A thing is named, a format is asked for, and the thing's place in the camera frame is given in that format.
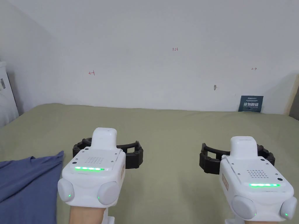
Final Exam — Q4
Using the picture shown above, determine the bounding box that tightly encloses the dark blue garment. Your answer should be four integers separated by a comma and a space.
0, 150, 65, 224

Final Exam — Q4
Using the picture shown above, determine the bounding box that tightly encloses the beige wooden headboard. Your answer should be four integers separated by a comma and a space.
282, 74, 299, 118

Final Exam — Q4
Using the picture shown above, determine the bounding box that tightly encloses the white appliance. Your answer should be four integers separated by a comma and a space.
0, 60, 20, 128

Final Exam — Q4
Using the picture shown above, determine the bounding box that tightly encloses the dark printed sign card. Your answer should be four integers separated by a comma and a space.
238, 95, 264, 113

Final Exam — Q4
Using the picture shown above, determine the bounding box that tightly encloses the bed with pale green sheet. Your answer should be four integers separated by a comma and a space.
0, 103, 299, 224

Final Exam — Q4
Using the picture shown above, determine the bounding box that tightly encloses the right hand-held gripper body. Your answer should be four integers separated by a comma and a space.
219, 136, 297, 224

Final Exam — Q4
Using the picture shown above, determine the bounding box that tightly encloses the person's left hand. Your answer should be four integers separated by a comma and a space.
69, 205, 106, 224

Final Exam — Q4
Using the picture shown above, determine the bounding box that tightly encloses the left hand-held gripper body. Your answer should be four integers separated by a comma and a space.
58, 127, 127, 224

